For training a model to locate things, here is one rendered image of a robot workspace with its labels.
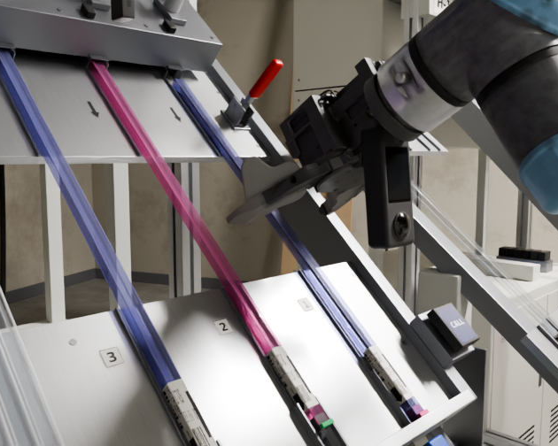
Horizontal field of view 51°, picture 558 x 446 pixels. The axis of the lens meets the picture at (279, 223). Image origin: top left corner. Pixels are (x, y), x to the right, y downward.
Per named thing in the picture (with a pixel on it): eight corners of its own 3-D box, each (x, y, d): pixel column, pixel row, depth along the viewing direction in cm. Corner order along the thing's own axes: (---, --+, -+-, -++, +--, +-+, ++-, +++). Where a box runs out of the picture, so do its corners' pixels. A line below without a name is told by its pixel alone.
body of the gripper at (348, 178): (321, 131, 66) (399, 62, 58) (352, 197, 63) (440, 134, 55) (273, 128, 60) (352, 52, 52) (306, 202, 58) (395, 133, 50)
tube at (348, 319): (420, 419, 56) (427, 413, 55) (412, 424, 55) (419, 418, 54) (180, 86, 78) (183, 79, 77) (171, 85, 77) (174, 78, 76)
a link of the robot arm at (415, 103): (478, 110, 53) (432, 103, 47) (438, 138, 56) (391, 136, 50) (440, 43, 55) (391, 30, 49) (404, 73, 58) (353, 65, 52)
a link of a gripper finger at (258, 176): (212, 182, 62) (290, 144, 61) (232, 232, 61) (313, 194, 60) (202, 174, 59) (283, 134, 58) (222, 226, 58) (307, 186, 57)
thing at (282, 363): (325, 430, 50) (335, 421, 49) (314, 435, 49) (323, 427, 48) (95, 62, 71) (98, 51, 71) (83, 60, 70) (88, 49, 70)
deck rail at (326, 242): (440, 426, 65) (478, 397, 62) (431, 432, 64) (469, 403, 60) (161, 40, 96) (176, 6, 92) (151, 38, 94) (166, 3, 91)
